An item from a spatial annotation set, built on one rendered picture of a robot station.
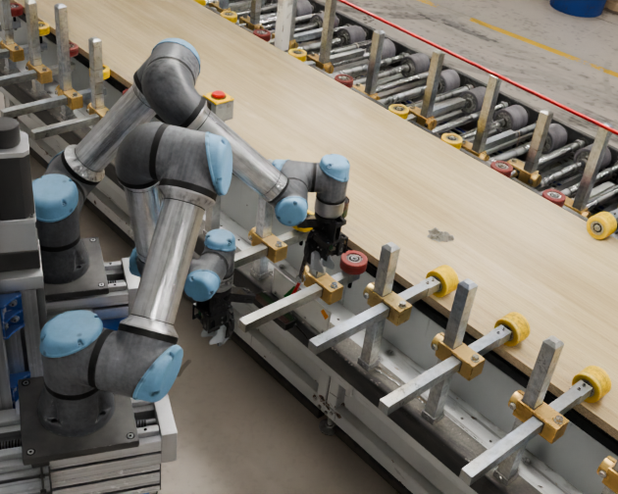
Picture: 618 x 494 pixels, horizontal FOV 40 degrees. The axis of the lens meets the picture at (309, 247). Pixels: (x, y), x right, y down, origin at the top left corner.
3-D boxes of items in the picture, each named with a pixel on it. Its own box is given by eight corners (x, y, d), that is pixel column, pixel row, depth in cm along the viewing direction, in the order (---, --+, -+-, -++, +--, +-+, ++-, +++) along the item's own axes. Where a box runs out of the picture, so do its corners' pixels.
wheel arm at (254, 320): (245, 335, 230) (246, 323, 227) (237, 328, 232) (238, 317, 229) (359, 280, 255) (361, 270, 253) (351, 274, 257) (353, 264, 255)
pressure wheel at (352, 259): (348, 298, 252) (354, 268, 245) (331, 284, 257) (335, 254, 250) (368, 289, 257) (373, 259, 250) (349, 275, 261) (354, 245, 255)
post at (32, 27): (37, 112, 360) (27, 1, 332) (33, 108, 362) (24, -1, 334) (45, 110, 362) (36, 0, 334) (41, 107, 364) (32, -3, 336)
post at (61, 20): (66, 122, 342) (58, 6, 314) (62, 118, 344) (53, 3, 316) (74, 120, 344) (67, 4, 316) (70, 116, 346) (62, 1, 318)
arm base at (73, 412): (40, 442, 166) (36, 407, 160) (36, 388, 178) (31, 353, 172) (119, 429, 171) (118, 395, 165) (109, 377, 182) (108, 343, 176)
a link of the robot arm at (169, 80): (157, 69, 175) (321, 211, 195) (165, 48, 184) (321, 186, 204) (122, 104, 180) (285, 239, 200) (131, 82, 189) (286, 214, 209)
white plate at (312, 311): (326, 338, 251) (330, 313, 245) (270, 292, 266) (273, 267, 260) (327, 337, 251) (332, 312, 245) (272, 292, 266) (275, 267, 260)
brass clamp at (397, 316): (395, 327, 224) (398, 313, 221) (360, 300, 232) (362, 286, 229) (411, 319, 228) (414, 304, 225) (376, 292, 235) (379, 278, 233)
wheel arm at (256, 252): (197, 287, 246) (198, 275, 243) (190, 280, 248) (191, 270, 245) (309, 239, 271) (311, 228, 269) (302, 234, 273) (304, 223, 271)
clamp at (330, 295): (329, 305, 245) (331, 292, 242) (298, 281, 252) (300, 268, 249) (342, 298, 248) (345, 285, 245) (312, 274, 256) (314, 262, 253)
